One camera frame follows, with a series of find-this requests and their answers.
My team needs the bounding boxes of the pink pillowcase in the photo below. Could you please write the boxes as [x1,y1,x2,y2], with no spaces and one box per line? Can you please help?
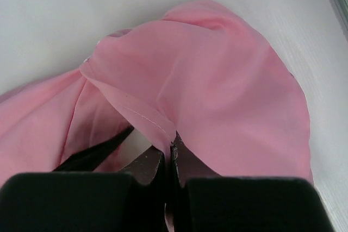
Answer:
[0,0,313,232]

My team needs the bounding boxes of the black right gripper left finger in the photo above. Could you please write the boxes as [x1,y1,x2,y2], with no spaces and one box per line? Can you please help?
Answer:
[1,147,165,231]

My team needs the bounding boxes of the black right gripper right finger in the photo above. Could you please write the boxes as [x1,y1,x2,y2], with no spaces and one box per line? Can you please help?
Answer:
[171,136,333,231]

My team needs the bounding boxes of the white pillow inside pillowcase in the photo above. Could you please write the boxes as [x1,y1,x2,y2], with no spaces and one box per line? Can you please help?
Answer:
[119,130,151,161]

